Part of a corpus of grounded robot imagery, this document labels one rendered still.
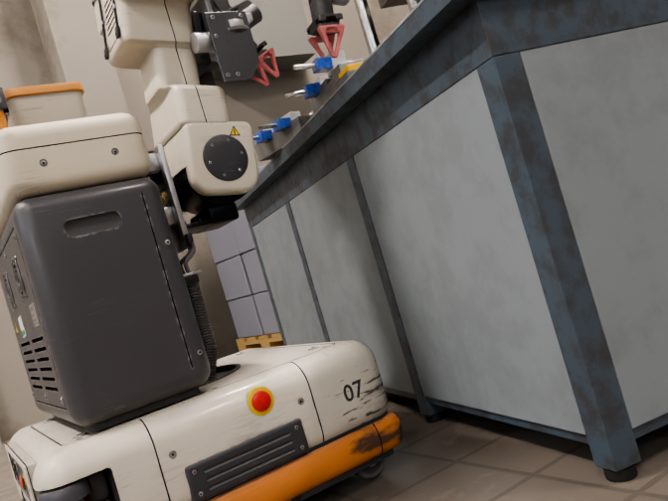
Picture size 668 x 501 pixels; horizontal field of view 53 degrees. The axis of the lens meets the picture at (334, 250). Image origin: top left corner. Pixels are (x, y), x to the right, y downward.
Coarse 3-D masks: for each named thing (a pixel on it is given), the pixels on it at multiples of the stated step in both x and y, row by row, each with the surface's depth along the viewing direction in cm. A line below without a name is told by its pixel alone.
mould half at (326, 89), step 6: (360, 60) 161; (336, 66) 160; (342, 66) 159; (336, 72) 161; (336, 78) 162; (324, 84) 170; (330, 84) 167; (324, 90) 171; (330, 90) 168; (318, 96) 176; (324, 96) 172; (312, 102) 182; (318, 102) 177; (324, 102) 174; (312, 108) 183; (318, 108) 179
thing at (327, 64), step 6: (342, 54) 165; (318, 60) 164; (324, 60) 164; (330, 60) 165; (336, 60) 165; (342, 60) 165; (294, 66) 163; (300, 66) 164; (306, 66) 164; (312, 66) 165; (318, 66) 163; (324, 66) 164; (330, 66) 164; (318, 72) 167; (324, 72) 168; (330, 72) 167
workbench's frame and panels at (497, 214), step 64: (448, 0) 99; (512, 0) 103; (576, 0) 106; (640, 0) 111; (384, 64) 123; (448, 64) 112; (512, 64) 102; (576, 64) 105; (640, 64) 109; (320, 128) 163; (384, 128) 141; (448, 128) 118; (512, 128) 101; (576, 128) 104; (640, 128) 108; (256, 192) 245; (320, 192) 190; (384, 192) 150; (448, 192) 124; (512, 192) 105; (576, 192) 103; (640, 192) 107; (320, 256) 206; (384, 256) 160; (448, 256) 130; (512, 256) 110; (576, 256) 101; (640, 256) 105; (320, 320) 224; (384, 320) 171; (448, 320) 138; (512, 320) 115; (576, 320) 100; (640, 320) 104; (384, 384) 184; (448, 384) 146; (512, 384) 121; (576, 384) 103; (640, 384) 103
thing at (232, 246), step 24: (240, 216) 377; (216, 240) 409; (240, 240) 383; (240, 264) 391; (240, 288) 399; (264, 288) 374; (240, 312) 407; (264, 312) 380; (240, 336) 416; (264, 336) 385
